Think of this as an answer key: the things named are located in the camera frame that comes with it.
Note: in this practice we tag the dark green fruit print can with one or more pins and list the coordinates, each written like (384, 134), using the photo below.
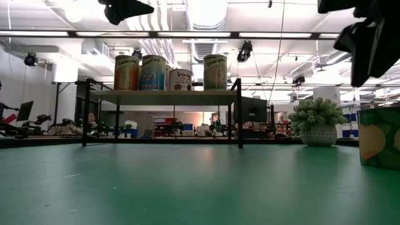
(381, 140)

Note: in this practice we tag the black frame beam with lights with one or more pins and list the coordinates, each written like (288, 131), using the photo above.
(235, 34)

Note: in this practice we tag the wooden shelf black metal frame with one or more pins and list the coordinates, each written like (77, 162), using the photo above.
(162, 97)

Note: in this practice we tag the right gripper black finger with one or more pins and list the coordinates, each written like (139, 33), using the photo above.
(359, 47)
(387, 47)

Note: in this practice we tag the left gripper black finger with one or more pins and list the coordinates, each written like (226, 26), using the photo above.
(122, 9)

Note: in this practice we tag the oranges can green label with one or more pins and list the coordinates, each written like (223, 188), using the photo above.
(215, 75)

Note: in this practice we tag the small white saucy can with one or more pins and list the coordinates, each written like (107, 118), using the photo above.
(180, 79)

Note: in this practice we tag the white round pillar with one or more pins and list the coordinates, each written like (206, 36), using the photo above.
(326, 93)

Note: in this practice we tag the black suspended camera unit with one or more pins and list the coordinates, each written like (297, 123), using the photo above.
(137, 53)
(244, 51)
(298, 79)
(31, 59)

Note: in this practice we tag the black computer monitor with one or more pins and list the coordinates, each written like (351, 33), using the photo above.
(253, 109)
(25, 111)

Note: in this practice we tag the person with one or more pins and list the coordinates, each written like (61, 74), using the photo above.
(2, 109)
(92, 118)

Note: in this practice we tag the artificial plant in white pot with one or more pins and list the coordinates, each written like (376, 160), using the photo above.
(312, 112)

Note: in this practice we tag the pineapple can orange label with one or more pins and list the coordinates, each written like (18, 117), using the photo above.
(125, 75)

